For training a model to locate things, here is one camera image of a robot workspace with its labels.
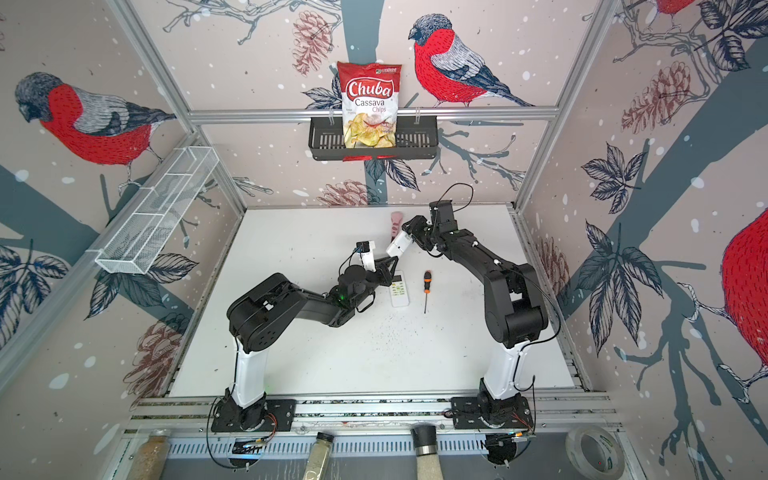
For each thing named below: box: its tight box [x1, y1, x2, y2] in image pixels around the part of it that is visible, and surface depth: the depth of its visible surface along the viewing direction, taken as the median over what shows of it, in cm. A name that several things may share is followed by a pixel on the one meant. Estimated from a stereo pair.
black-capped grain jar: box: [410, 425, 443, 480], surface depth 67 cm
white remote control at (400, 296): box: [390, 270, 410, 308], surface depth 97 cm
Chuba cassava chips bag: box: [336, 61, 403, 149], surface depth 86 cm
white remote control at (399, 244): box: [386, 230, 413, 257], surface depth 94 cm
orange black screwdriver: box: [423, 270, 433, 314], surface depth 100 cm
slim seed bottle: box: [302, 432, 335, 480], surface depth 67 cm
